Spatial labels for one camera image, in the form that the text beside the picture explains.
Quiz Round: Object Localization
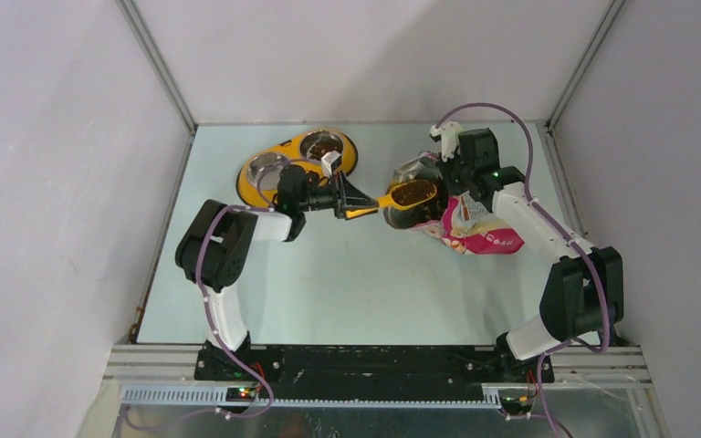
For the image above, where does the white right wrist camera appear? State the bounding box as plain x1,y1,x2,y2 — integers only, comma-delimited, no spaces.
429,120,464,162

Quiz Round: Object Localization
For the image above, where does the aluminium right corner post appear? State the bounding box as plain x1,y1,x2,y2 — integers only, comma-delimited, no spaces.
546,0,628,130

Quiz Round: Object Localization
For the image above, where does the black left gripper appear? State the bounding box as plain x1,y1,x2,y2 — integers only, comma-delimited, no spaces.
296,170,378,221

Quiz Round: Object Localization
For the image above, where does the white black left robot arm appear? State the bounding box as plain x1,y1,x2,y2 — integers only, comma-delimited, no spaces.
175,164,380,381

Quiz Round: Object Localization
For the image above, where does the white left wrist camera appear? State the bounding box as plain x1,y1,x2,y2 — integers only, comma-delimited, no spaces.
320,151,342,178

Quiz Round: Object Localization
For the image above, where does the yellow double pet bowl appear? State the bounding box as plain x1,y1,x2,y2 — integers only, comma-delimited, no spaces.
235,128,359,207

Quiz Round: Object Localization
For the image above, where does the brown pet food kibble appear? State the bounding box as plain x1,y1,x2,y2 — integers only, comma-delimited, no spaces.
279,142,437,212

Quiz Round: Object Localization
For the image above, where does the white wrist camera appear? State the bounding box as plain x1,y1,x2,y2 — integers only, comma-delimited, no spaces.
429,120,464,162
320,151,342,178

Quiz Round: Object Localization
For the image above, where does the yellow plastic food scoop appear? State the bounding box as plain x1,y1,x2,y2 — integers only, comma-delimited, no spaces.
376,180,437,213

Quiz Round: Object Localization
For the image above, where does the colourful cat food bag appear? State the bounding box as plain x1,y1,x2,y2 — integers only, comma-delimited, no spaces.
382,152,524,256

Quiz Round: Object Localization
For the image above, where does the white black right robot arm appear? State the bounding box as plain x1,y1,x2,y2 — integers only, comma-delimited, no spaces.
430,122,624,381

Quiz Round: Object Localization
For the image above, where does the grey slotted cable duct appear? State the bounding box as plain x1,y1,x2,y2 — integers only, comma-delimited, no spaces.
119,386,504,410

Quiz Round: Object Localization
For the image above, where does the aluminium front frame rail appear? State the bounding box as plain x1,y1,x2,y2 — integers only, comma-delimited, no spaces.
104,345,664,437

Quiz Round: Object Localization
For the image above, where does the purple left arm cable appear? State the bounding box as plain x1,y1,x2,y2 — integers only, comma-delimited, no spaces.
121,158,328,432

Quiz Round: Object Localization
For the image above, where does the aluminium corner post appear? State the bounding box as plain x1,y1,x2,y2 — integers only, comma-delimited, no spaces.
546,0,628,130
115,0,198,136

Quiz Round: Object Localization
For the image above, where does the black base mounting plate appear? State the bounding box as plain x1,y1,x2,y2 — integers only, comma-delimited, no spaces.
194,343,554,402

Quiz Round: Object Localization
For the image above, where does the aluminium left corner post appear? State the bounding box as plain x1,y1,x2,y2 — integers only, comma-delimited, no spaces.
115,0,198,136

